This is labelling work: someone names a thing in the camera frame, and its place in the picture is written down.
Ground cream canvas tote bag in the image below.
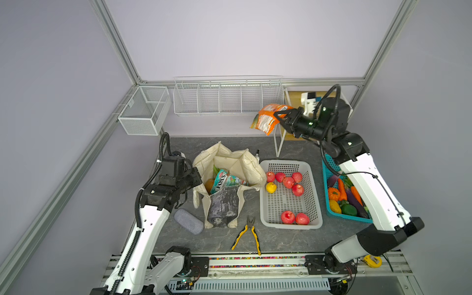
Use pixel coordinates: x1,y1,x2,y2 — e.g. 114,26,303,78
192,142,267,229

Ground red apple front left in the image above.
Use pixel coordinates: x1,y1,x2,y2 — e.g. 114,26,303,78
281,210,296,224

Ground red apple centre right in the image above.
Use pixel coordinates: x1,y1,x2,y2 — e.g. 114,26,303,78
292,184,304,197

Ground white mesh wall box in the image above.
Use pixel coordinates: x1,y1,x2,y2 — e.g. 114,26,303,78
118,86,172,136

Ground grey fabric glasses case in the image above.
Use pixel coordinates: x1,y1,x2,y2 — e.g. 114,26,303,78
174,209,204,235

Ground red apple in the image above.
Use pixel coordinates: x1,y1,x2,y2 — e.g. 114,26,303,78
266,172,275,183
281,210,296,224
292,184,304,197
295,213,310,225
292,172,303,183
282,177,296,189
275,172,286,183

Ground yellow lemon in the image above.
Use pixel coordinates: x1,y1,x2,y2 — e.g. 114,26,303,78
265,182,277,194

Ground red apple back right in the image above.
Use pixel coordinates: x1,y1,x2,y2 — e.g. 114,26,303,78
292,172,303,183

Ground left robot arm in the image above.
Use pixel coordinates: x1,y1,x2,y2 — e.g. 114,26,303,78
91,132,202,295

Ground red apple back left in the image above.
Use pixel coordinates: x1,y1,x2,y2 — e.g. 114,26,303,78
266,172,275,183

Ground brown potato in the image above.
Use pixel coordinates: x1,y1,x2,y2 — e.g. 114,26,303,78
204,178,215,195

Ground yellow handled pliers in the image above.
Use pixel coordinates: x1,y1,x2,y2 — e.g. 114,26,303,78
231,216,262,256

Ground teal plastic vegetable basket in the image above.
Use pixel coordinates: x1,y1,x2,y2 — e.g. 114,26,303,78
322,155,372,224

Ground teal snack bag top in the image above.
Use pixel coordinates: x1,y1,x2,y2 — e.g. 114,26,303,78
211,169,248,194

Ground white plastic fruit basket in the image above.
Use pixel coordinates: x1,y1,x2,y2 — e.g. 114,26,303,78
259,159,323,230

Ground yellow tape measure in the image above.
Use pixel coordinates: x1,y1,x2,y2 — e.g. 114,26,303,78
363,254,382,268

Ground yellow squash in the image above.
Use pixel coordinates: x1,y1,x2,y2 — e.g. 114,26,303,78
329,200,342,214

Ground green bell pepper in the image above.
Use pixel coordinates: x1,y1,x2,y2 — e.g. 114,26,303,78
339,201,358,216

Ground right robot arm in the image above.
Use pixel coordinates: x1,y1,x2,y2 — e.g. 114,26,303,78
274,97,425,274

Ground small orange pumpkin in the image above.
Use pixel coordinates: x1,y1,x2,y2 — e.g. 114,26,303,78
328,188,340,202

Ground orange snack bag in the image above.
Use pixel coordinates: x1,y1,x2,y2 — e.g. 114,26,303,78
250,104,293,135

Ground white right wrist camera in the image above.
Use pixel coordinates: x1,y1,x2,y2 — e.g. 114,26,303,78
301,92,317,116

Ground white wire wall basket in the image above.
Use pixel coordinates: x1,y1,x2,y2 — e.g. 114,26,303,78
173,76,284,116

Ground orange carrot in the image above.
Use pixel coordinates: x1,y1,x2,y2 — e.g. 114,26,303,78
338,178,348,202

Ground white wooden two-tier shelf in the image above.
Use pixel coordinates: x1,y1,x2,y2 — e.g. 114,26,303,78
273,86,354,157

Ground purple eggplant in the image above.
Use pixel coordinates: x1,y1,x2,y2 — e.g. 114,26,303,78
326,175,371,220

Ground red apple front right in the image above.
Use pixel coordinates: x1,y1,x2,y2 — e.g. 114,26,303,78
295,213,310,225

